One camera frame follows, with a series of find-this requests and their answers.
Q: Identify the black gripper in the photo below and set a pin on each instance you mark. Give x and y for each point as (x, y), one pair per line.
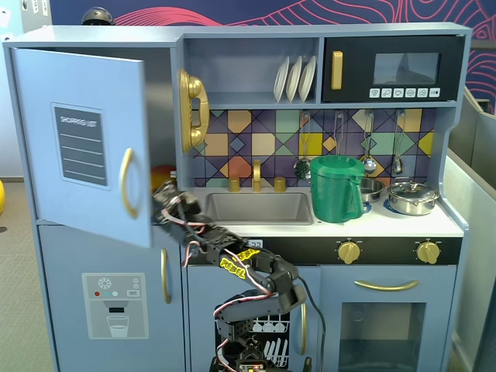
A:
(167, 198)

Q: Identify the blue shopping list fridge door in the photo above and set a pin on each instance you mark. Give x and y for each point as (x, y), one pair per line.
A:
(38, 155)

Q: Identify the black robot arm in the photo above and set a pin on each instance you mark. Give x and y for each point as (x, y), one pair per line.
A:
(271, 306)

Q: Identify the blue ice dispenser fridge door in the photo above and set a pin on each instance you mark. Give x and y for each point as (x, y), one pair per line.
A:
(62, 263)

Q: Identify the blue oven door with window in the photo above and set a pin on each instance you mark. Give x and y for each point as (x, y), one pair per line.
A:
(329, 329)

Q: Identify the open steel pot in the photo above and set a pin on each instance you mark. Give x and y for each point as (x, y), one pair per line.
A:
(372, 190)

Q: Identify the white cabinet with papers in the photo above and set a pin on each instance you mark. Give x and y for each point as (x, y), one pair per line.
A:
(36, 15)

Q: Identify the black microwave door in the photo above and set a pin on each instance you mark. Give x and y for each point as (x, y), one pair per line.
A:
(356, 69)

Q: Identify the orange toy fruit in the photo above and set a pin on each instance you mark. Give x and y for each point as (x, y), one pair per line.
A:
(160, 174)

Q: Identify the gold tap knob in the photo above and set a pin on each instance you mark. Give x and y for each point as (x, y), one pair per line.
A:
(280, 184)
(234, 184)

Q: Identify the gold toy telephone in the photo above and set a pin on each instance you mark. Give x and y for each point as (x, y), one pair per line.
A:
(193, 112)

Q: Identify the gold faucet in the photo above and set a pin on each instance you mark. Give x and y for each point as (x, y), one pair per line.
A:
(257, 174)

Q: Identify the grey sink basin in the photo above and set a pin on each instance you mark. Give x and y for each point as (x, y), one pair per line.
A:
(263, 209)

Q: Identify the steel slotted spoon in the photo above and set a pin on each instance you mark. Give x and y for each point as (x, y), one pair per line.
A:
(303, 168)

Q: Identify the yellow round object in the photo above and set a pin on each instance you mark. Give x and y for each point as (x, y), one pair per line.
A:
(1, 197)

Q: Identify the white toy plate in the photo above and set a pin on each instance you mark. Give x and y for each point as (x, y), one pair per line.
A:
(308, 79)
(281, 79)
(294, 79)

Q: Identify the green plastic pitcher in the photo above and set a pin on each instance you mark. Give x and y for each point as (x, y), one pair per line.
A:
(333, 193)

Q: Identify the robot controller board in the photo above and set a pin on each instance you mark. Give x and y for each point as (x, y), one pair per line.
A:
(252, 364)

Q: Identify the steel hanging spatula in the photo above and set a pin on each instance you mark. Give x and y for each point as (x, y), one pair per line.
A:
(339, 135)

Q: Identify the blue wooden toy kitchen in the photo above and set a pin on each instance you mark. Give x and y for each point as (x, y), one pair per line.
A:
(248, 31)

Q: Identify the gold stove knob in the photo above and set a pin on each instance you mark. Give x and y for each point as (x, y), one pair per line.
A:
(350, 252)
(428, 252)

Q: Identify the black helmet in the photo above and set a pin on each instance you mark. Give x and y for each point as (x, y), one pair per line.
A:
(97, 16)

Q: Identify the steel ladle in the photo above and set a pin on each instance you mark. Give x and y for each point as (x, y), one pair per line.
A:
(369, 164)

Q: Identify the steel serving spoon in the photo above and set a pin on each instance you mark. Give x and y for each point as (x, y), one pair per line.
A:
(398, 164)

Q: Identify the steel pot with lid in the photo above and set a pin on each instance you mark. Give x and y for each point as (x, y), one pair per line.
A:
(412, 199)

